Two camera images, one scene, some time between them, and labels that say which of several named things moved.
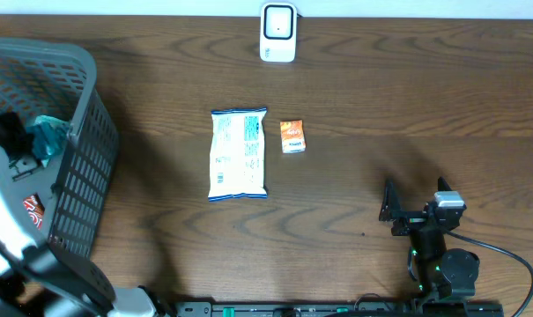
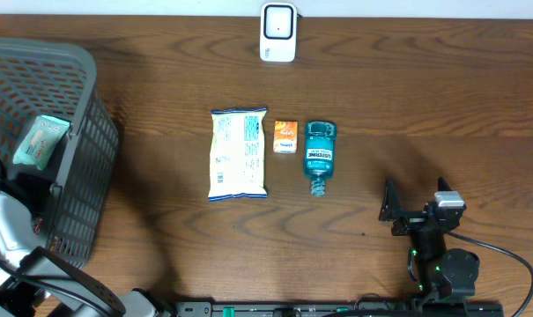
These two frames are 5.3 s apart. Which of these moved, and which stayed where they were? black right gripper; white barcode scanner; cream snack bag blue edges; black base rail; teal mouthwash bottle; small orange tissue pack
Moved: small orange tissue pack; teal mouthwash bottle
Stayed: black base rail; white barcode scanner; black right gripper; cream snack bag blue edges
